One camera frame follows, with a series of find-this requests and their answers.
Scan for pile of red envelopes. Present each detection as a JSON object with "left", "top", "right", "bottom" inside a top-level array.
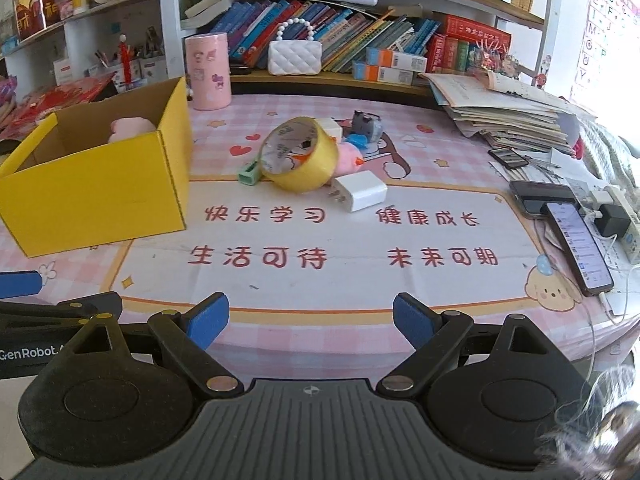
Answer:
[{"left": 0, "top": 72, "right": 120, "bottom": 142}]

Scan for red book box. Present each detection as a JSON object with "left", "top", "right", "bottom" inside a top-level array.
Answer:
[{"left": 444, "top": 14, "right": 514, "bottom": 54}]

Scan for small white charger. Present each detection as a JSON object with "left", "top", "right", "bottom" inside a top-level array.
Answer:
[{"left": 316, "top": 117, "right": 343, "bottom": 142}]

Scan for white bookshelf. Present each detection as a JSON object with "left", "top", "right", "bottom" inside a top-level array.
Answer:
[{"left": 0, "top": 0, "right": 557, "bottom": 107}]

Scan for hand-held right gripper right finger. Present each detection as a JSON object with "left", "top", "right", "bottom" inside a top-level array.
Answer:
[{"left": 375, "top": 291, "right": 557, "bottom": 397}]

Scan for red festive figure decoration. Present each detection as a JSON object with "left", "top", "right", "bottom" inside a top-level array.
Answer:
[{"left": 11, "top": 0, "right": 65, "bottom": 42}]

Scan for small white box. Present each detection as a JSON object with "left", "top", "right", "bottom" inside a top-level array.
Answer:
[{"left": 52, "top": 57, "right": 84, "bottom": 86}]

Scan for alphabet wall poster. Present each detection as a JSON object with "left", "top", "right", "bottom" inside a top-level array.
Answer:
[{"left": 569, "top": 0, "right": 640, "bottom": 113}]

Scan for large pink plush toy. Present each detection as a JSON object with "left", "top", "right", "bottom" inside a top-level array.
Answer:
[{"left": 109, "top": 116, "right": 157, "bottom": 145}]

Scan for stack of paper workbooks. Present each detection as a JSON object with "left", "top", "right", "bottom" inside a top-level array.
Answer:
[{"left": 419, "top": 71, "right": 583, "bottom": 154}]

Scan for black plug charger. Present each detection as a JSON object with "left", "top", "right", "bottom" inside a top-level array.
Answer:
[{"left": 598, "top": 203, "right": 632, "bottom": 239}]

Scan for white charging cable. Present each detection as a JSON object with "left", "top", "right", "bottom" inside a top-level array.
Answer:
[{"left": 582, "top": 209, "right": 640, "bottom": 327}]

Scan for yellow cardboard box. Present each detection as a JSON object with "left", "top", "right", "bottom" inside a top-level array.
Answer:
[{"left": 0, "top": 76, "right": 194, "bottom": 259}]

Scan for green correction tape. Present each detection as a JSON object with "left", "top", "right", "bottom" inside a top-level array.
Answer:
[{"left": 237, "top": 156, "right": 264, "bottom": 186}]

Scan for white quilted pearl-handle handbag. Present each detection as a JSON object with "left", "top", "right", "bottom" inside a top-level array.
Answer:
[{"left": 268, "top": 16, "right": 324, "bottom": 77}]

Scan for large white charger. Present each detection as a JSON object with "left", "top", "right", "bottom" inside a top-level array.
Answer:
[{"left": 327, "top": 170, "right": 389, "bottom": 214}]

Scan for small black phone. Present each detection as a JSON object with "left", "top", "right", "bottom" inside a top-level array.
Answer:
[{"left": 488, "top": 146, "right": 530, "bottom": 170}]

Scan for colourful acrylic ornament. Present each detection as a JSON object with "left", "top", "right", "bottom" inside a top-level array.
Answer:
[{"left": 479, "top": 41, "right": 522, "bottom": 82}]

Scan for phone with lit screen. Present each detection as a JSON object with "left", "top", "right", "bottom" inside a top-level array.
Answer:
[{"left": 542, "top": 201, "right": 615, "bottom": 297}]

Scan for dark phone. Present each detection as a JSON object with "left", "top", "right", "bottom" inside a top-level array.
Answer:
[{"left": 509, "top": 180, "right": 582, "bottom": 219}]

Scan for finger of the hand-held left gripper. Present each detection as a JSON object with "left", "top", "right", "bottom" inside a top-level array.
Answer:
[
  {"left": 0, "top": 291, "right": 122, "bottom": 332},
  {"left": 0, "top": 270, "right": 44, "bottom": 302}
]

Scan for red tasselled pen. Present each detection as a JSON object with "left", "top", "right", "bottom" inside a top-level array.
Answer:
[{"left": 115, "top": 35, "right": 137, "bottom": 87}]

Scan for grey knitted cloth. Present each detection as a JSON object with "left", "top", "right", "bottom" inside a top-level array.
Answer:
[{"left": 577, "top": 117, "right": 640, "bottom": 187}]

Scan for grey toy figure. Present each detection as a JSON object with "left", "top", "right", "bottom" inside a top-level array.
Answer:
[{"left": 350, "top": 109, "right": 385, "bottom": 142}]

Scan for yellow packing tape roll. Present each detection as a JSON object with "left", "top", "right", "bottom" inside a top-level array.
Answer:
[{"left": 257, "top": 116, "right": 341, "bottom": 194}]

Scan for orange and white carton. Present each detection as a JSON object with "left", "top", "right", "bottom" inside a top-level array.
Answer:
[
  {"left": 352, "top": 61, "right": 416, "bottom": 86},
  {"left": 366, "top": 47, "right": 429, "bottom": 74}
]

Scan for white power strip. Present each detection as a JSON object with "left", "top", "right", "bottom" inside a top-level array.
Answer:
[{"left": 592, "top": 185, "right": 640, "bottom": 264}]

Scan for row of colourful books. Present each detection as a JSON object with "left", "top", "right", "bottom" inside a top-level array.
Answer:
[{"left": 210, "top": 0, "right": 484, "bottom": 75}]

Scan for white pen holders with pens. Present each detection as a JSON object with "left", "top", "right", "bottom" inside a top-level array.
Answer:
[{"left": 94, "top": 25, "right": 167, "bottom": 84}]

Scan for white flat-lying books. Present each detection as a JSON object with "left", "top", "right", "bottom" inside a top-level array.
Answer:
[{"left": 180, "top": 0, "right": 242, "bottom": 30}]

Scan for pink cylindrical container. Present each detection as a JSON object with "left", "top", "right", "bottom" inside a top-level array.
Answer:
[{"left": 184, "top": 32, "right": 233, "bottom": 111}]

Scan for pink printed desk mat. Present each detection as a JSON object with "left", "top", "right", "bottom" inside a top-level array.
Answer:
[{"left": 0, "top": 91, "right": 640, "bottom": 363}]

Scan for small pink plush toy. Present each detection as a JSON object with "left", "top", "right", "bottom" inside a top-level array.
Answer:
[{"left": 334, "top": 141, "right": 372, "bottom": 176}]

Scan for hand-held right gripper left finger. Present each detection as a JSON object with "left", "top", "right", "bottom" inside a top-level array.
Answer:
[{"left": 62, "top": 291, "right": 246, "bottom": 397}]

